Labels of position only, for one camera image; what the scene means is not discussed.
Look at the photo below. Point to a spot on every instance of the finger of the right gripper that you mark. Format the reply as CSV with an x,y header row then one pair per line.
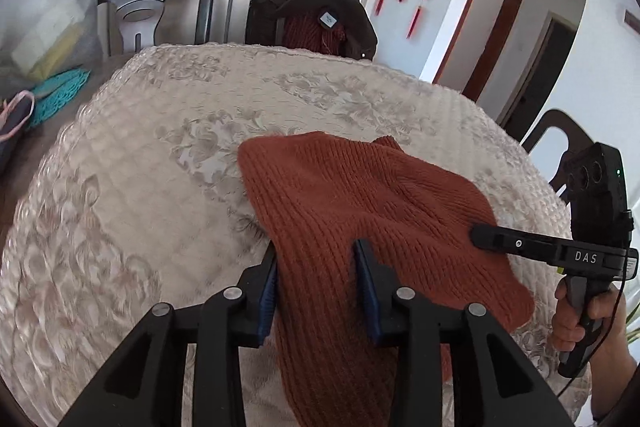
x,y
522,244

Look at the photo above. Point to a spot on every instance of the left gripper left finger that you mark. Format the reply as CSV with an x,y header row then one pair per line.
x,y
141,383

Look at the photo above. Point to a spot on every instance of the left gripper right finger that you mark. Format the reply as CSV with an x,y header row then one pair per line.
x,y
494,382

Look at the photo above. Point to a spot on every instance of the dark wooden chair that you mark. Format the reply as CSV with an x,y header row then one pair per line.
x,y
553,140

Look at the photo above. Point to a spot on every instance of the cream quilted bedspread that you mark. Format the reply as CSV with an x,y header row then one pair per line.
x,y
139,200

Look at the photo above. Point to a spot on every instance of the grey pink slipper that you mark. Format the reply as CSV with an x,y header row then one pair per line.
x,y
15,115

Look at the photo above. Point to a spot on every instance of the teal woven mat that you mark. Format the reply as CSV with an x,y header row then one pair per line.
x,y
55,93

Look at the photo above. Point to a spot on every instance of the dark brown jacket on chair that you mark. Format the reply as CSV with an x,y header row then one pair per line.
x,y
332,27

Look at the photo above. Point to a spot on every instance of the dark plastic chair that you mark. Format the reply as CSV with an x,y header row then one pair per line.
x,y
137,21

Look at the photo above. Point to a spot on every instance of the clear plastic bag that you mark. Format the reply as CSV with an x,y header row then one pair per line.
x,y
41,38

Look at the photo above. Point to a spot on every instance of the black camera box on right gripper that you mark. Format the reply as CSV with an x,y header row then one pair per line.
x,y
596,192

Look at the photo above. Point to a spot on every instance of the brown wooden door frame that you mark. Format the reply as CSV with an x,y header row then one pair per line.
x,y
477,43

